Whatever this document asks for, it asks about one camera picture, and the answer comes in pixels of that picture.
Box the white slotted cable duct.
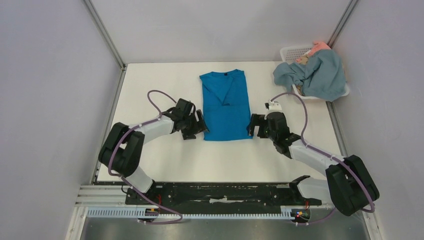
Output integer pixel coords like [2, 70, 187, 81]
[87, 207, 295, 221]

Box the bright blue t shirt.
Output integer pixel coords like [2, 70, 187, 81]
[199, 69, 252, 142]

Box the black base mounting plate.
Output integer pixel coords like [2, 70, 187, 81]
[116, 176, 323, 215]

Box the white plastic laundry basket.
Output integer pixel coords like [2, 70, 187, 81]
[279, 43, 351, 100]

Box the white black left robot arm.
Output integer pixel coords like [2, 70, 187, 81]
[98, 98, 209, 204]

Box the pink t shirt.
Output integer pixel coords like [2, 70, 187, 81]
[306, 41, 331, 58]

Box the aluminium front frame rail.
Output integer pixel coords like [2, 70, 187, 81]
[76, 185, 332, 208]

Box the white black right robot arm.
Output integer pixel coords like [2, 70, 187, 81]
[247, 111, 380, 216]

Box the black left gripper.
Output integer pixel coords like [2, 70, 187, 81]
[181, 109, 210, 140]

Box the grey-blue t shirt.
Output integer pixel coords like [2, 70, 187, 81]
[273, 49, 347, 102]

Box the tan t shirt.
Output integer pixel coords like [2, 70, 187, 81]
[295, 53, 310, 96]

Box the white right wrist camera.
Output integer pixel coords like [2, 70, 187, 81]
[265, 101, 283, 113]

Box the aluminium corner frame post right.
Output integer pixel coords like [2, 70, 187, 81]
[327, 0, 360, 48]

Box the aluminium corner frame post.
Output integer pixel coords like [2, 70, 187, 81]
[327, 0, 360, 48]
[82, 0, 127, 71]

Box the aluminium corner frame post left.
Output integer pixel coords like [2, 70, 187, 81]
[82, 0, 127, 71]

